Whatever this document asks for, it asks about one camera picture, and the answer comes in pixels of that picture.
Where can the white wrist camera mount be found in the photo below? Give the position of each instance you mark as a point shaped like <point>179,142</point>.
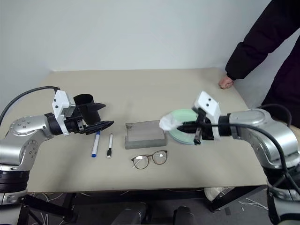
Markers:
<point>208,103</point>
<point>61,100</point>

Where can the pale green plate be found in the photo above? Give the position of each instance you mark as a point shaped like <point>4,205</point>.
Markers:
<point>185,113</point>

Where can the pale blue plate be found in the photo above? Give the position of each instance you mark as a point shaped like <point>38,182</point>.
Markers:
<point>181,141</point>

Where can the black cup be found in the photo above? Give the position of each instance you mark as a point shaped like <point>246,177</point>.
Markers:
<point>87,98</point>

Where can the black table frame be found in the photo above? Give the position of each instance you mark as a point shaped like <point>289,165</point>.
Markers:
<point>236,195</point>

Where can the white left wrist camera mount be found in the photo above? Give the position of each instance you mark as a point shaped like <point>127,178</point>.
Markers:
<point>61,100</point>

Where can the brown round-frame glasses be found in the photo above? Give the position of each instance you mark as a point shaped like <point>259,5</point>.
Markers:
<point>159,157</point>

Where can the person's bare hand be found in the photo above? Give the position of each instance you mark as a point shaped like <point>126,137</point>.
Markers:
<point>226,82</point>

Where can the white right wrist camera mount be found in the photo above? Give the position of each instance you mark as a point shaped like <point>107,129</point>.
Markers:
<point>208,103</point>

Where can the grey glasses case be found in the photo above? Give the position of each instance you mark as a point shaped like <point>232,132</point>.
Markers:
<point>145,134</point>

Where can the black-sleeved person's forearm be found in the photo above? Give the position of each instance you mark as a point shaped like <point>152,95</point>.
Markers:
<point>257,37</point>

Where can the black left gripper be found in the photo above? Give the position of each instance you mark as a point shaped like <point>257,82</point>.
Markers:
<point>74,126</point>

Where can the dark rounded shape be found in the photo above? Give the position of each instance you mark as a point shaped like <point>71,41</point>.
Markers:
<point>184,216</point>
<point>131,214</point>

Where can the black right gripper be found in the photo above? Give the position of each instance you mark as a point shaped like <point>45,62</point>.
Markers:
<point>206,131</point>

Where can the white marker blue cap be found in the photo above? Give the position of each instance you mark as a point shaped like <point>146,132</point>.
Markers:
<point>95,145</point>

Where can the white rounded object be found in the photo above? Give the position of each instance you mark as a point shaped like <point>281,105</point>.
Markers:
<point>215,193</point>

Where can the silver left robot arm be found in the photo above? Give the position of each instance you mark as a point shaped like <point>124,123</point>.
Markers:
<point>23,131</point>

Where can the white cloth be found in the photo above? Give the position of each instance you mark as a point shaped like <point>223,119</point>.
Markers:
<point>169,122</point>

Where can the white marker black cap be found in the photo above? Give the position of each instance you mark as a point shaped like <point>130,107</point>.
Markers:
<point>110,145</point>

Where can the person's black-clothed body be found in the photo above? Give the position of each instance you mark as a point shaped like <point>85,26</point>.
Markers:
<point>288,82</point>

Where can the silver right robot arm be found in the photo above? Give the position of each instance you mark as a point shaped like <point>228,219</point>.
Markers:
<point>260,131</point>

